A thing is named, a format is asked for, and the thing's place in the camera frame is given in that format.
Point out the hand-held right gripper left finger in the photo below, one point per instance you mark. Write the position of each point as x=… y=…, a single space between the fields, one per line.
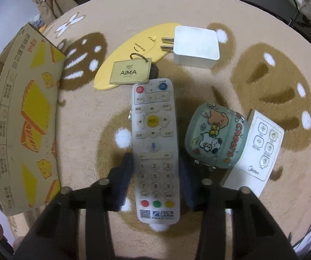
x=123 y=178

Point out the gold key card tag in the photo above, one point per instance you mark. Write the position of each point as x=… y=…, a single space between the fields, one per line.
x=128 y=71

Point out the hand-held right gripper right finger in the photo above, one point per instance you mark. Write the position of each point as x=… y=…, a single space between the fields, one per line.
x=188 y=187

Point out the khaki trousers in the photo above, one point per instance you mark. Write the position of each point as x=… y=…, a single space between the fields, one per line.
x=49 y=0

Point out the small white remote control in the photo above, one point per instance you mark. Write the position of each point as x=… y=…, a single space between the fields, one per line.
x=261 y=151

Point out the white television remote control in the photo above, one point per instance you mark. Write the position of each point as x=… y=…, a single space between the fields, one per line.
x=155 y=146

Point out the yellow oval mirror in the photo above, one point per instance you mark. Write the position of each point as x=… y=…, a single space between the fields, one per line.
x=142 y=46

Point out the cardboard box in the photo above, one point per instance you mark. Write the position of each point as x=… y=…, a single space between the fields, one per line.
x=22 y=119

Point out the green cartoon earbuds case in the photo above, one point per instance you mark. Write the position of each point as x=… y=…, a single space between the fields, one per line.
x=215 y=135

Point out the white square power adapter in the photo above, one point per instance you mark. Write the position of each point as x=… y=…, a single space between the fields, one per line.
x=196 y=46

